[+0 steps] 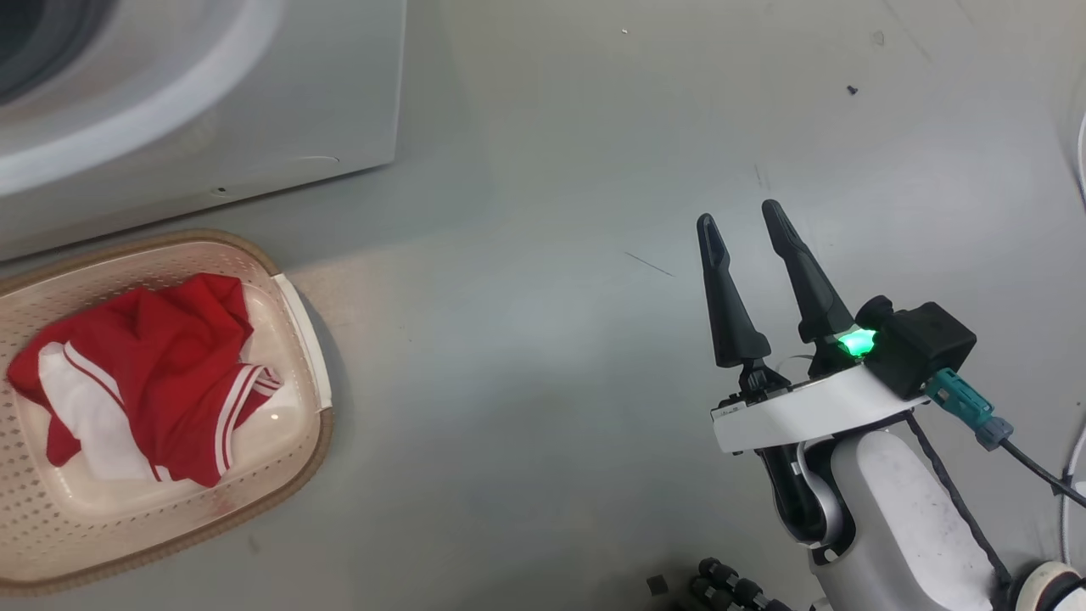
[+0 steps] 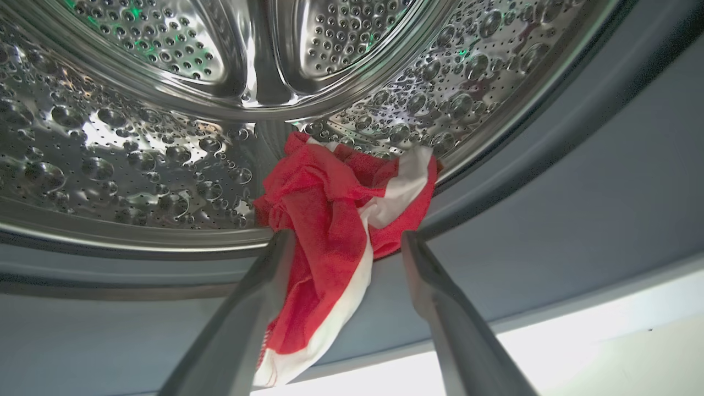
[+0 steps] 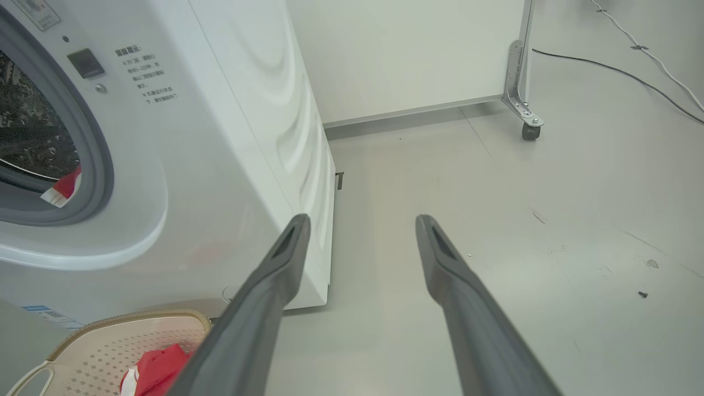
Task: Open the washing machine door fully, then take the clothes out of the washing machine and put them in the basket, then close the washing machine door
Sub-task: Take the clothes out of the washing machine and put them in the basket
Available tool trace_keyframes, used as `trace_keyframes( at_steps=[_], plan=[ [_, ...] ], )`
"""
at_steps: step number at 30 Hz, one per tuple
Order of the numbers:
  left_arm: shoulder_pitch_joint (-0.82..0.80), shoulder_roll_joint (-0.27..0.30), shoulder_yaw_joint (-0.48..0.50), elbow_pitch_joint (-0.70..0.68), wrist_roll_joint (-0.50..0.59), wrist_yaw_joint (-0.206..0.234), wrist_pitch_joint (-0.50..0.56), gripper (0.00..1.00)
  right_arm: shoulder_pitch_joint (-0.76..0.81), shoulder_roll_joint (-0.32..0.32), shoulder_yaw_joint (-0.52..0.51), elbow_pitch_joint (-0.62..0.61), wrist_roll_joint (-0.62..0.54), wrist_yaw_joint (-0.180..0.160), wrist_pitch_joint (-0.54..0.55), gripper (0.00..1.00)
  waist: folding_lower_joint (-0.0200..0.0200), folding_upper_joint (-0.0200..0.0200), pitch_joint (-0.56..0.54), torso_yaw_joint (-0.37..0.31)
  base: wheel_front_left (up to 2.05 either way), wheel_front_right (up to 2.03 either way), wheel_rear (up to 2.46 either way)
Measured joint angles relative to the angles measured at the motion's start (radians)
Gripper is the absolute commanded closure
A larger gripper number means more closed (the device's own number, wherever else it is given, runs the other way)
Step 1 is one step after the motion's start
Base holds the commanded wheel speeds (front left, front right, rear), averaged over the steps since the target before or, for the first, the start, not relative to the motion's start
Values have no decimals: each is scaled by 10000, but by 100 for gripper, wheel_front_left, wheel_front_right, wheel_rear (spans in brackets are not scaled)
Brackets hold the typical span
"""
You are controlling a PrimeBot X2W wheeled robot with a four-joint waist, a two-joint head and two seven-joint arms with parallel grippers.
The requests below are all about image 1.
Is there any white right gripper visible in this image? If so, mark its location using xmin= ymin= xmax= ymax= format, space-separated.
xmin=697 ymin=199 xmax=932 ymax=456

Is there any red and white garment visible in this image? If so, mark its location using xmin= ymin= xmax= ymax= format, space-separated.
xmin=7 ymin=272 xmax=283 ymax=489

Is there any cream perforated laundry basket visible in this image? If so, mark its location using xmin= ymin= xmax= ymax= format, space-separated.
xmin=0 ymin=229 xmax=334 ymax=595

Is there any white front-load washing machine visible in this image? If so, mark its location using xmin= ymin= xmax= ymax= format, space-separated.
xmin=0 ymin=0 xmax=408 ymax=260

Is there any teal camera cable connector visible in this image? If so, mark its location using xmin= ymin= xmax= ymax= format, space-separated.
xmin=925 ymin=369 xmax=1015 ymax=451

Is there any black camera cable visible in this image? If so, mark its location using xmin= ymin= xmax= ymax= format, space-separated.
xmin=1001 ymin=437 xmax=1086 ymax=510

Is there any white floor cable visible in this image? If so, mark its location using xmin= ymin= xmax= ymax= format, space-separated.
xmin=1061 ymin=110 xmax=1086 ymax=544

